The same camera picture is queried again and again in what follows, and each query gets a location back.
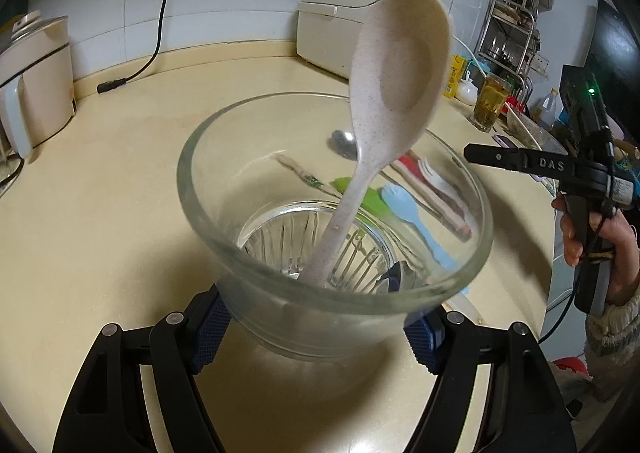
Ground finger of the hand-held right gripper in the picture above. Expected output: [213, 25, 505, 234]
[464, 143, 576, 181]

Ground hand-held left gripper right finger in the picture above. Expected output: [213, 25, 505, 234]
[402, 308, 578, 453]

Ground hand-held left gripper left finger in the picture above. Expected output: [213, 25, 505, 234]
[52, 283, 236, 453]

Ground glass cup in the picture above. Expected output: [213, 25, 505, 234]
[176, 92, 495, 360]

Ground white plastic fork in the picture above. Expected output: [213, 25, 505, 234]
[417, 157, 443, 185]

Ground wooden-handled metal fork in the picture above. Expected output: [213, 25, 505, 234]
[390, 166, 473, 240]

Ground red plastic spoon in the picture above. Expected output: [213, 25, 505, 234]
[397, 153, 431, 184]

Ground light blue plastic spoon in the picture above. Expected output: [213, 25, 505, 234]
[380, 184, 471, 296]

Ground beige speckled rice spoon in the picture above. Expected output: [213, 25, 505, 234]
[299, 0, 455, 285]

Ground green silicone brush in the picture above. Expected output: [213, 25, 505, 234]
[334, 176, 387, 220]

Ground metal spoon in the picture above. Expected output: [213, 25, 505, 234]
[330, 130, 362, 160]

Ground paper-wrapped chopsticks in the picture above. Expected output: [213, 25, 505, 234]
[275, 153, 346, 200]

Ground person's right forearm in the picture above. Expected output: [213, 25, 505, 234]
[584, 278, 640, 384]

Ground person's right hand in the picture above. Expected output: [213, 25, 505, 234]
[552, 196, 640, 306]

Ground glass dish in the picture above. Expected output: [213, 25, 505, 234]
[506, 108, 569, 155]

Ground oil bottle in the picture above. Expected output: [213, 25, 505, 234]
[537, 88, 562, 132]

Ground glass tea jar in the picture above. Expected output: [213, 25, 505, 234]
[469, 72, 516, 133]

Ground black tall appliance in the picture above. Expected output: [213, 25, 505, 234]
[585, 0, 640, 90]

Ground white lidded pot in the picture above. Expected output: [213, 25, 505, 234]
[455, 70, 480, 105]

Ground yellow carton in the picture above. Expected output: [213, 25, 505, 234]
[442, 54, 469, 99]

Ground metal storage rack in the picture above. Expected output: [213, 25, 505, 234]
[475, 0, 545, 100]

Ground red round object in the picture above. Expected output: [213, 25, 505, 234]
[549, 357, 592, 378]

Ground white rice cooker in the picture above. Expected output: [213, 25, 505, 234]
[296, 0, 397, 80]

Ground beige electric pot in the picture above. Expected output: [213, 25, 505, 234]
[0, 10, 77, 165]

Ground black power cable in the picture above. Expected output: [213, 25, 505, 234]
[96, 0, 174, 95]

